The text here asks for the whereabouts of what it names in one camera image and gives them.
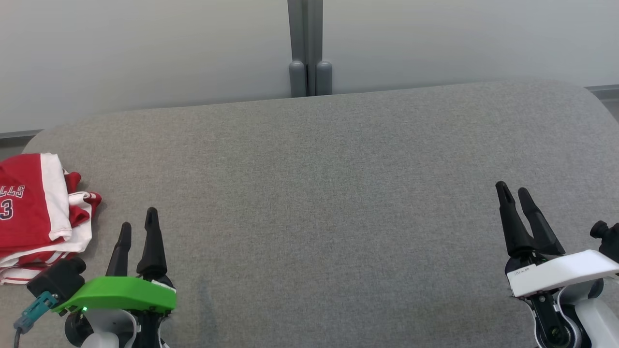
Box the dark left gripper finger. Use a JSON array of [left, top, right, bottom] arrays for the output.
[[137, 207, 168, 281], [105, 222, 133, 277]]

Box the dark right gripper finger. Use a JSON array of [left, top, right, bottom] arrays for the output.
[[495, 181, 535, 258], [517, 187, 566, 257]]

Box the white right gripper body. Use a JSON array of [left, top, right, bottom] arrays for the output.
[[505, 249, 619, 298]]

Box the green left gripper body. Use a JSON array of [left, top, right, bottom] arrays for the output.
[[52, 276, 177, 315]]

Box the red jersey with white band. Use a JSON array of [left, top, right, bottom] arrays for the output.
[[0, 153, 73, 253]]

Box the white red striped garment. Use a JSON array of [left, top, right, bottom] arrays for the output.
[[0, 222, 93, 286]]

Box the grey fabric sofa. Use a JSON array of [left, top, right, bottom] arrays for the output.
[[0, 80, 619, 348]]

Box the teal plug with black cable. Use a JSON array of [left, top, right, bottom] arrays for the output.
[[13, 291, 59, 348]]

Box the grey metal partition post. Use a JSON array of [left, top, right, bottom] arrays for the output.
[[307, 0, 333, 96], [287, 0, 308, 98]]

